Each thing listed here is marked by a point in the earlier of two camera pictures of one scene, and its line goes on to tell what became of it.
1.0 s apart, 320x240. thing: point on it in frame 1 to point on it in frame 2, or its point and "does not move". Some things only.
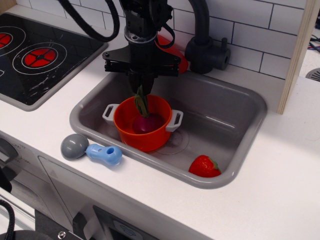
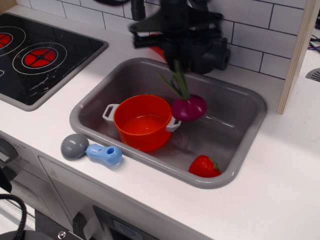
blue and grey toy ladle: [74, 146] does not move
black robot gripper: [141, 59] to [178, 21]
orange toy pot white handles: [124, 113] does not move
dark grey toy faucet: [201, 56] does not move
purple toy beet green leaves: [145, 123] to [186, 107]
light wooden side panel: [300, 52] does not move
